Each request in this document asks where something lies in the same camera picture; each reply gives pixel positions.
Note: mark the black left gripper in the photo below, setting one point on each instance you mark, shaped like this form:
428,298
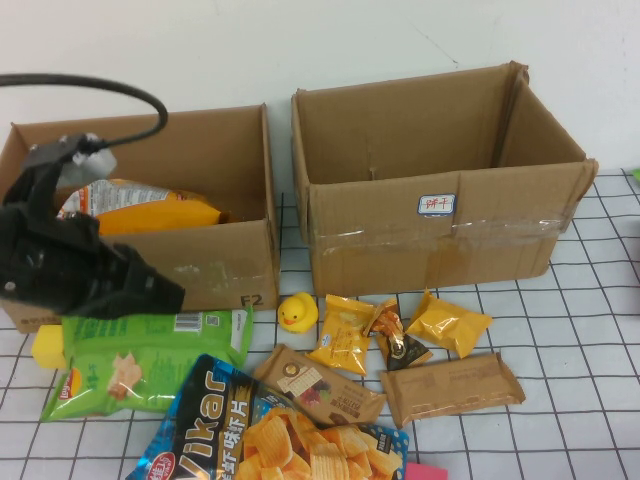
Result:
40,265

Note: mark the blue Vikar shrimp chip bag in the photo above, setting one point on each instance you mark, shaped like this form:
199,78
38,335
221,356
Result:
225,425

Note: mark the plain yellow small snack pack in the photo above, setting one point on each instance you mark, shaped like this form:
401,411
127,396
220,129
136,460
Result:
445,325

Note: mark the yellow printed small snack pack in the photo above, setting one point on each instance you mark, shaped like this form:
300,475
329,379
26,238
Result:
340,340

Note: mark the green Lay's chip bag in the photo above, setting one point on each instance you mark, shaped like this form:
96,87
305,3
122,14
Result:
150,350

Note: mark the yellow chip bag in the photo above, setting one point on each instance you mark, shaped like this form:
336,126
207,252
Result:
165,212

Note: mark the yellow sponge block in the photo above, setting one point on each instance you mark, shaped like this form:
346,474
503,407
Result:
47,350

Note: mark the cardboard box marked F2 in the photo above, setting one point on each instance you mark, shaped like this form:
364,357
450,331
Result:
225,250

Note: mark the yellow rubber duck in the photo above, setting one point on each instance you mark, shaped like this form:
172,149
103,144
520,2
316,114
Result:
298,312

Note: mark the brown wafer pack with picture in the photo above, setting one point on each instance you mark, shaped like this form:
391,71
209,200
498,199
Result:
320,385

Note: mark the taped cardboard box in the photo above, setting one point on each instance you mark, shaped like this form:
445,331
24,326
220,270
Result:
375,240

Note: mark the black orange triangular candy pack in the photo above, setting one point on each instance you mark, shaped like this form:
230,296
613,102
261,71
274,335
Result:
402,352

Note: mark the plain brown wafer pack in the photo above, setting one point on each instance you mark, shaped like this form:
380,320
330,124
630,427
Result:
450,387

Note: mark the pink sticky note pad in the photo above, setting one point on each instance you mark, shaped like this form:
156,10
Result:
425,472

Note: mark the white black-grid tablecloth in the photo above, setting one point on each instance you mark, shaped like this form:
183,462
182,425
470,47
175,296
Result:
550,350

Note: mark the green object at table edge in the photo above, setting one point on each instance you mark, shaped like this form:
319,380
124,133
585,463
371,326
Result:
636,175

